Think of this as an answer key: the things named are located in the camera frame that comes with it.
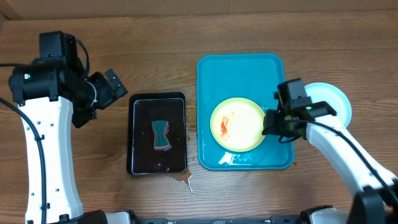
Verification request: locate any light blue plate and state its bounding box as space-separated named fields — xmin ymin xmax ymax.
xmin=305 ymin=82 xmax=352 ymax=128

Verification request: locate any yellow plate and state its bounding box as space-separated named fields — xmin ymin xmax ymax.
xmin=210 ymin=98 xmax=265 ymax=152

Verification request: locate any teal orange sponge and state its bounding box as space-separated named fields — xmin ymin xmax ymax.
xmin=151 ymin=120 xmax=171 ymax=151

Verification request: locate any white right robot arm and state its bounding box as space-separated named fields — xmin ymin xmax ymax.
xmin=262 ymin=101 xmax=397 ymax=223

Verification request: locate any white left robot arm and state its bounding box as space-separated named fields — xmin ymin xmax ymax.
xmin=1 ymin=62 xmax=134 ymax=224

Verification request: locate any teal plastic serving tray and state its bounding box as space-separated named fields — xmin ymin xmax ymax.
xmin=197 ymin=53 xmax=294 ymax=170

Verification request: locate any black water tray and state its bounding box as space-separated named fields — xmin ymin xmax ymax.
xmin=126 ymin=92 xmax=187 ymax=175

